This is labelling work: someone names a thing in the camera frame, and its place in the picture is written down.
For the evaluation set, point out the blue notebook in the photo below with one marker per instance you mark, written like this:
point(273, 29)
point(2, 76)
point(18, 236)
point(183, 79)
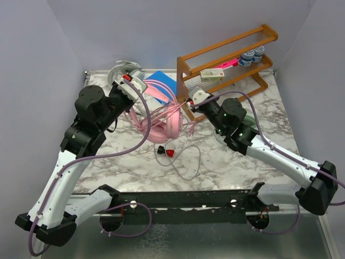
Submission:
point(158, 89)

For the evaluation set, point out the blue white jar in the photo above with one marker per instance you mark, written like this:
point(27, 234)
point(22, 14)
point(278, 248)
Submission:
point(258, 53)
point(246, 58)

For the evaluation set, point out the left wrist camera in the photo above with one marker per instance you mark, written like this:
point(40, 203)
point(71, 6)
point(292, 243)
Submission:
point(130, 86)

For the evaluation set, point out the wooden three-tier rack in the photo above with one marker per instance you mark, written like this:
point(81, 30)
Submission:
point(220, 55)

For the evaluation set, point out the blue white jar right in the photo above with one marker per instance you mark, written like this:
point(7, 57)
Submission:
point(258, 53)

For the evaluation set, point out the pink marker pen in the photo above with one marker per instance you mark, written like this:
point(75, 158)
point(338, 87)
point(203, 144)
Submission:
point(230, 63)

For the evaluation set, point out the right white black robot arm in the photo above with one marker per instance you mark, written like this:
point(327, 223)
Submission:
point(312, 185)

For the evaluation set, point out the mint green headphones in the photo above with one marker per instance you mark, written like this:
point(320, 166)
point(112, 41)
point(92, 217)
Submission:
point(248, 121)

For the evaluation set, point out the white green red box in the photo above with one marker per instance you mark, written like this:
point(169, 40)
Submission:
point(214, 74)

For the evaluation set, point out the pink grey headphones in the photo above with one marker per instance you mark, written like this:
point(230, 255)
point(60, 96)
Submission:
point(166, 121)

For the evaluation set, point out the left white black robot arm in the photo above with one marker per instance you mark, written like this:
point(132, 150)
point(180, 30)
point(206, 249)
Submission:
point(51, 219)

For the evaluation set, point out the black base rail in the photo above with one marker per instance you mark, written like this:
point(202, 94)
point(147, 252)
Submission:
point(185, 207)

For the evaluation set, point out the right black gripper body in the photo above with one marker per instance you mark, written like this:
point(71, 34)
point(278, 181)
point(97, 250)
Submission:
point(211, 110)

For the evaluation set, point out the blue white jar left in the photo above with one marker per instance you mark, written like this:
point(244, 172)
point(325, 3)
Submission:
point(246, 58)

